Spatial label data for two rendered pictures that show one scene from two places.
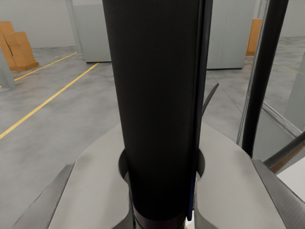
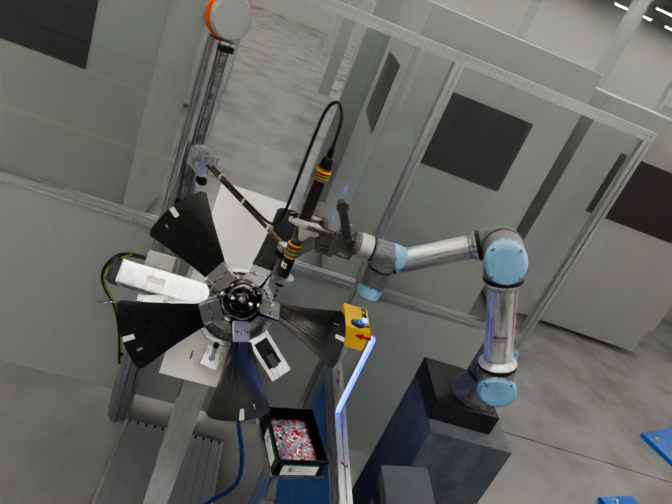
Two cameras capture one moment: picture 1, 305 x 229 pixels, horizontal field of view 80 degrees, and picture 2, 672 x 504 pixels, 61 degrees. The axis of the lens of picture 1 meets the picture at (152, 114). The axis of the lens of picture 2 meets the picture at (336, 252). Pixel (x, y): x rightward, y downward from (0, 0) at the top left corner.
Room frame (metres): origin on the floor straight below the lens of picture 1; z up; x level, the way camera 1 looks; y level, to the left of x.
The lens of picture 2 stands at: (0.35, 1.50, 2.14)
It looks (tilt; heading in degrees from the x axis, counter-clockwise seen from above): 24 degrees down; 255
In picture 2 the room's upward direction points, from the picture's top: 23 degrees clockwise
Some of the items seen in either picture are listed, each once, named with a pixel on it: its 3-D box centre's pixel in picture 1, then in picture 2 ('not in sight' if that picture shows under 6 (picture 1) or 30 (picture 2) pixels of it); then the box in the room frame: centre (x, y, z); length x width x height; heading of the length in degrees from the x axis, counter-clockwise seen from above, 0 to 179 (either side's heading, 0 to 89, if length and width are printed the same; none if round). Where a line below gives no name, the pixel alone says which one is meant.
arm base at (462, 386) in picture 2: not in sight; (478, 384); (-0.69, 0.02, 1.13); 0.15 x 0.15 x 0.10
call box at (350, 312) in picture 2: not in sight; (352, 327); (-0.30, -0.28, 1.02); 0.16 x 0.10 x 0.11; 88
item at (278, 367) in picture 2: not in sight; (266, 356); (0.02, -0.03, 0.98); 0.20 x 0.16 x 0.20; 88
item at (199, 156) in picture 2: not in sight; (202, 159); (0.41, -0.53, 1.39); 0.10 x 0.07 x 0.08; 123
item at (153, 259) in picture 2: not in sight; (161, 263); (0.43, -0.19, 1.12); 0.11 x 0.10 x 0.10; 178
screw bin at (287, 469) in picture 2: not in sight; (292, 441); (-0.11, 0.18, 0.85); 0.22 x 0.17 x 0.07; 102
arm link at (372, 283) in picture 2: not in sight; (374, 279); (-0.20, -0.01, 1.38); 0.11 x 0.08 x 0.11; 73
